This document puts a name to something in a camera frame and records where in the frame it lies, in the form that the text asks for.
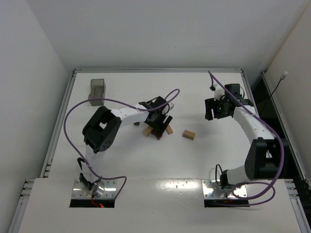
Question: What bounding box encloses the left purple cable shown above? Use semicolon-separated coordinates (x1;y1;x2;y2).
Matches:
63;88;181;202

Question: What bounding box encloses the metal base plate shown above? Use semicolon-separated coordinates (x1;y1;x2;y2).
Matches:
202;179;248;200
71;179;117;200

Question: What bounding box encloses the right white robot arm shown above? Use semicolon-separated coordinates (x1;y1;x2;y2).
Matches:
205;83;289;188

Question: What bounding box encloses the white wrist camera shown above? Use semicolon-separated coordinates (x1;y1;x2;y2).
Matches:
168;102;174;110
210;84;225;100

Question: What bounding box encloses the light wood long block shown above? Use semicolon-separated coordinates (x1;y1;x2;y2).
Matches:
166;125;173;134

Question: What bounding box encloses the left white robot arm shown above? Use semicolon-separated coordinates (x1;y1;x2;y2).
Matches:
79;96;174;190

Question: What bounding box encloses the dark wood arch block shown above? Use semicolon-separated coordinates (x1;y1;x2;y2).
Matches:
153;133;163;140

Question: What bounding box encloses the purple cable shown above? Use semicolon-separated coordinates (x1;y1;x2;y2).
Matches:
63;88;181;202
207;70;285;201

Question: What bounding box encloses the pale wood cube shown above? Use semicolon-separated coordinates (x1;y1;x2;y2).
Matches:
142;127;153;137

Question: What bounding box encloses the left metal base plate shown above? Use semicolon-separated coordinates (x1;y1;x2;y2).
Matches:
71;179;117;200

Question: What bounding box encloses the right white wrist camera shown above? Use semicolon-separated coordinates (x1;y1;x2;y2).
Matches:
210;84;225;100

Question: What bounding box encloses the light brown block right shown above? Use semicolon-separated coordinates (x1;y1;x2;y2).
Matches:
183;130;196;140

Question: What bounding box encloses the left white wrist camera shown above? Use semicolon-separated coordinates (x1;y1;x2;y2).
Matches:
168;102;174;110

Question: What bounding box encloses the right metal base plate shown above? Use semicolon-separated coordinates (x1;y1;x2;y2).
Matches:
202;179;248;200

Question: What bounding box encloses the black wall cable with plug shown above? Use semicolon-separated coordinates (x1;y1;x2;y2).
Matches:
259;71;289;115

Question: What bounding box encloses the smoky transparent plastic box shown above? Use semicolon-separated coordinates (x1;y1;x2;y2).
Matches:
88;79;106;106

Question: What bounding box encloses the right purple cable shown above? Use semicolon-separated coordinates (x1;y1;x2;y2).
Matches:
207;70;285;201

